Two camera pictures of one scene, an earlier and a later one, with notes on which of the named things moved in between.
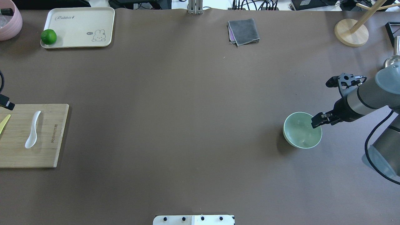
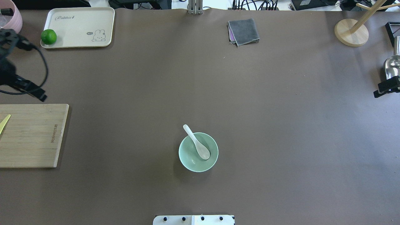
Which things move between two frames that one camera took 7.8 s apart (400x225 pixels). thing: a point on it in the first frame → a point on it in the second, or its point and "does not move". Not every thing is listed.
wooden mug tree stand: (354, 33) does not move
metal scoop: (394, 60) does not move
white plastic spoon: (32, 138) → (203, 151)
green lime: (48, 37) does not move
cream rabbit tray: (80, 27) does not move
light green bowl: (298, 132) → (190, 157)
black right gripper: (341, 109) → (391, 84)
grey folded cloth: (242, 31) does not move
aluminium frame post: (195, 7) does not move
